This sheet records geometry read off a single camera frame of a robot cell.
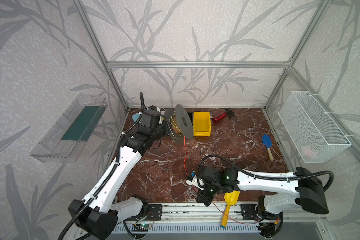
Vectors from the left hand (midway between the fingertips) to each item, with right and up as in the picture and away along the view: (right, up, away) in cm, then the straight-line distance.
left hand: (174, 120), depth 73 cm
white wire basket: (+61, -7, -11) cm, 62 cm away
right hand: (+11, -37, -2) cm, 38 cm away
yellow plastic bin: (+16, -2, +39) cm, 42 cm away
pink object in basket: (+65, -15, +1) cm, 67 cm away
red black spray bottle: (+32, +4, +40) cm, 51 cm away
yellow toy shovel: (+29, -42, +6) cm, 51 cm away
